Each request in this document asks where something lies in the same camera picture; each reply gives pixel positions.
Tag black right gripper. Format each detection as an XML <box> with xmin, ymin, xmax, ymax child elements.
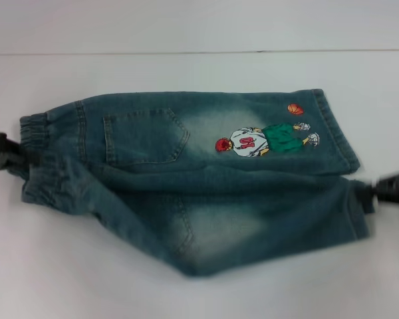
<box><xmin>351</xmin><ymin>167</ymin><xmax>399</xmax><ymax>211</ymax></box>

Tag blue denim shorts with embroidery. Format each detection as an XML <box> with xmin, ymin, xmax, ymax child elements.
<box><xmin>19</xmin><ymin>88</ymin><xmax>376</xmax><ymax>278</ymax></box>

